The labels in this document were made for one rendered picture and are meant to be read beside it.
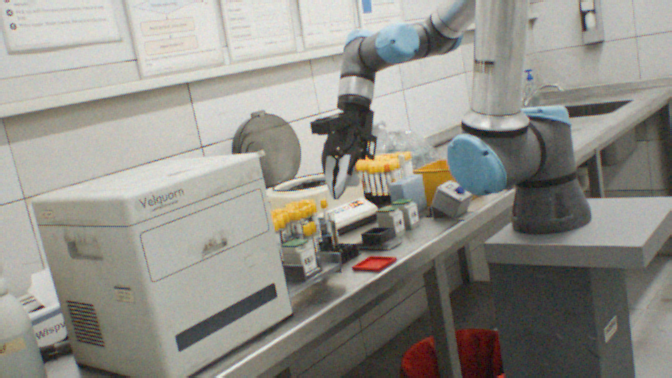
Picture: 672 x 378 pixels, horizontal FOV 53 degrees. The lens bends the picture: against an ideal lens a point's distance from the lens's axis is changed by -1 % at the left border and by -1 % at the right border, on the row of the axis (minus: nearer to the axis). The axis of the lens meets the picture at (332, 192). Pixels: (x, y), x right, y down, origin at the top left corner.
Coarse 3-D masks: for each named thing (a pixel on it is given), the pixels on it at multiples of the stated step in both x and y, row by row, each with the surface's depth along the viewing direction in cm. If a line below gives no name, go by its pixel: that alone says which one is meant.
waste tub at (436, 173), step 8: (440, 160) 190; (424, 168) 185; (432, 168) 188; (440, 168) 190; (448, 168) 189; (424, 176) 179; (432, 176) 178; (440, 176) 176; (448, 176) 174; (424, 184) 180; (432, 184) 178; (440, 184) 177; (424, 192) 181; (432, 192) 179; (432, 200) 180
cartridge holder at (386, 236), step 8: (368, 232) 155; (376, 232) 156; (384, 232) 151; (392, 232) 153; (368, 240) 152; (376, 240) 151; (384, 240) 151; (392, 240) 151; (400, 240) 153; (376, 248) 151; (384, 248) 150
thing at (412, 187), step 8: (408, 176) 175; (416, 176) 173; (392, 184) 169; (400, 184) 167; (408, 184) 169; (416, 184) 172; (392, 192) 169; (400, 192) 168; (408, 192) 169; (416, 192) 172; (392, 200) 170; (416, 200) 172; (424, 200) 175; (424, 208) 175
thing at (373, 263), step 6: (366, 258) 144; (372, 258) 144; (378, 258) 143; (384, 258) 142; (390, 258) 141; (396, 258) 141; (360, 264) 142; (366, 264) 142; (372, 264) 141; (378, 264) 140; (384, 264) 138; (354, 270) 140; (360, 270) 139; (366, 270) 138; (372, 270) 137; (378, 270) 136
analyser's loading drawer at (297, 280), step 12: (324, 252) 135; (288, 264) 128; (324, 264) 134; (336, 264) 133; (288, 276) 129; (300, 276) 127; (312, 276) 127; (324, 276) 130; (288, 288) 124; (300, 288) 124
